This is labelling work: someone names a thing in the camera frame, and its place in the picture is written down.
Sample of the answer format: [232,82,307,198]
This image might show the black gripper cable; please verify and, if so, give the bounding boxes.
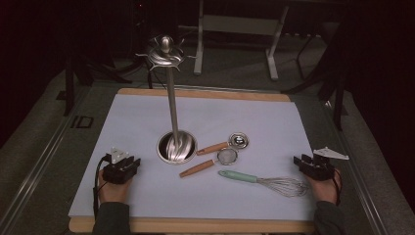
[92,155,111,219]
[331,167,344,207]

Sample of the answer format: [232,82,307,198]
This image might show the steel utensil rack stand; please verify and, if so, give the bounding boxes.
[135,33,199,165]

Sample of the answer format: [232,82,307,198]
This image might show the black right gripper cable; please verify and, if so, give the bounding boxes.
[331,167,344,207]

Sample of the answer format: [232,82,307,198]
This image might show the grey metal frame stand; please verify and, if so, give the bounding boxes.
[177,0,290,81]

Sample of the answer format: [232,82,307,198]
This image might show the person's left hand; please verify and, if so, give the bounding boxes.
[97,169,133,205]

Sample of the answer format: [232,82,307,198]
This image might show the black metal stand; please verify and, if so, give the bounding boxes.
[282,28,349,131]
[55,55,133,118]

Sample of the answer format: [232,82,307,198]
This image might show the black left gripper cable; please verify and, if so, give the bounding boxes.
[92,155,111,219]

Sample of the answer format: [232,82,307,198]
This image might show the wooden handled mesh strainer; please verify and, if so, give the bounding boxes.
[178,147,239,179]

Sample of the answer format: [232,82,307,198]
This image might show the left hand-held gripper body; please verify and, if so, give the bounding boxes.
[103,147,140,185]

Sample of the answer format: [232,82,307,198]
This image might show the person's right hand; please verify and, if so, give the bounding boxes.
[304,167,343,205]

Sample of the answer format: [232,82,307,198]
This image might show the metal floor rail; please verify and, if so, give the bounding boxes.
[0,86,91,231]
[322,97,391,235]

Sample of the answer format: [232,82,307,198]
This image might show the wooden strip at left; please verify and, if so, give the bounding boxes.
[68,87,327,234]

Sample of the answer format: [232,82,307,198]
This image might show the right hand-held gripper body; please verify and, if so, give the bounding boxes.
[304,146,350,182]

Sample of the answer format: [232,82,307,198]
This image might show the green handled wire whisk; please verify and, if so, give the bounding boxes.
[217,168,311,198]

